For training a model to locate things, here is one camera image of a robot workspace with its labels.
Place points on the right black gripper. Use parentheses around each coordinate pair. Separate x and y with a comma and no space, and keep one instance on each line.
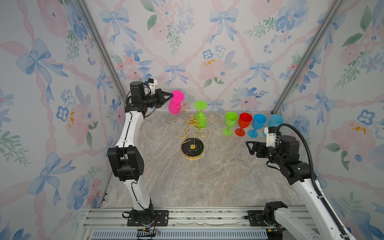
(261,145)

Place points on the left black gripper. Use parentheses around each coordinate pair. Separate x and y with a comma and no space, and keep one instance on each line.
(159,95)

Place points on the pink wine glass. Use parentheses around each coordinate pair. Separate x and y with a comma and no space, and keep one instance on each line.
(175,105)

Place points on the bright blue wine glass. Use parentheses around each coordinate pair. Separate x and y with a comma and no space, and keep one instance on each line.
(258,123)

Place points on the red wine glass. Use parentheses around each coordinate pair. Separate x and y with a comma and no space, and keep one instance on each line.
(245,119)

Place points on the teal blue wine glass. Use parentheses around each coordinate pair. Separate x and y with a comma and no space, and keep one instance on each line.
(274,121)

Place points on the green wine glass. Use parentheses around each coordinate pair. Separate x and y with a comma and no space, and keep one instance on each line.
(201,117)
(231,119)

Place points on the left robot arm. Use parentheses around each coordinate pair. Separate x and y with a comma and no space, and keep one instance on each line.
(125,159)

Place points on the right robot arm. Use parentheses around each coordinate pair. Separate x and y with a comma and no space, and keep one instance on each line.
(283,151)

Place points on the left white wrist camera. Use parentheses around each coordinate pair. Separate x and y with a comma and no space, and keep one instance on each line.
(152,83)

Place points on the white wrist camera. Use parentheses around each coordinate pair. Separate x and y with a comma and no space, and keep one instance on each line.
(271,136)
(152,83)

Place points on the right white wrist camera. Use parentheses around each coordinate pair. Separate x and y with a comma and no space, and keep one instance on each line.
(271,136)

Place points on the gold wire wine glass rack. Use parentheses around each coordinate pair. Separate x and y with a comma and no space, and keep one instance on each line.
(192,146)

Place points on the left aluminium corner post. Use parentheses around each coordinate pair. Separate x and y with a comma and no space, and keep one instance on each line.
(95,34)

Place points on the aluminium corner post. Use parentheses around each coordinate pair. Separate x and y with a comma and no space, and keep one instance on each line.
(95,34)
(310,51)

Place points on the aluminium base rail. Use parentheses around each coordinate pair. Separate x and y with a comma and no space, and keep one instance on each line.
(227,223)

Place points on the right aluminium corner post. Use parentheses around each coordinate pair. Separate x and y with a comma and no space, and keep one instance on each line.
(310,51)

